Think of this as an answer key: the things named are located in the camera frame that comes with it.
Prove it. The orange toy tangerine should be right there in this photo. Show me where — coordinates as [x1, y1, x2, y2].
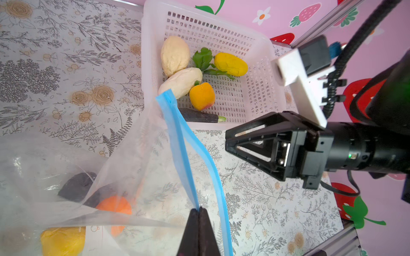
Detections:
[95, 195, 133, 237]

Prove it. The white toy radish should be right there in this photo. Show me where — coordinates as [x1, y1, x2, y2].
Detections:
[158, 67, 203, 99]

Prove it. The dark brown toy fruit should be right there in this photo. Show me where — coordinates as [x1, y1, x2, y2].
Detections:
[58, 172, 101, 208]

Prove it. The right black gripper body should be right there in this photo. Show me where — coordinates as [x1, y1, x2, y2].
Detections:
[275, 123, 334, 189]

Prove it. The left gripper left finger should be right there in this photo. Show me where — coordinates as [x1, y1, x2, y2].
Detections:
[177, 209, 200, 256]

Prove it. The dark purple toy eggplant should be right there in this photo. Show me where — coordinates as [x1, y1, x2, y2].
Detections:
[179, 108, 226, 123]

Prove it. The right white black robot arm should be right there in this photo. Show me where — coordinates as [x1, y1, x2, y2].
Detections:
[225, 1, 410, 193]

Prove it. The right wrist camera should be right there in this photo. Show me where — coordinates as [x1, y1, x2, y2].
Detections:
[271, 35, 335, 128]

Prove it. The yellow orange toy fruit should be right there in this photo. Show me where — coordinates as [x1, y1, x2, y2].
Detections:
[189, 83, 216, 111]

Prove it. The clear zip top bag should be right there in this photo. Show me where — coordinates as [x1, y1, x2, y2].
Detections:
[1, 90, 233, 256]

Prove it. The white plastic basket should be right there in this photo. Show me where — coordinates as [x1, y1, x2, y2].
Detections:
[142, 1, 289, 130]

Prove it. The beige toy potato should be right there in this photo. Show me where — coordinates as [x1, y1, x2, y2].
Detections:
[161, 36, 191, 77]

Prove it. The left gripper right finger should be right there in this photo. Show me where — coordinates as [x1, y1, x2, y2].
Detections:
[199, 207, 221, 256]

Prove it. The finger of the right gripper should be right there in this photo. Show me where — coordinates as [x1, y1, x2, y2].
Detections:
[225, 140, 288, 181]
[225, 111, 320, 150]

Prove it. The yellow toy lemon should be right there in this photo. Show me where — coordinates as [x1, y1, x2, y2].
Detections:
[40, 227, 86, 256]

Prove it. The right aluminium corner post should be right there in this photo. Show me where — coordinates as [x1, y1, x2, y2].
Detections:
[291, 0, 364, 49]

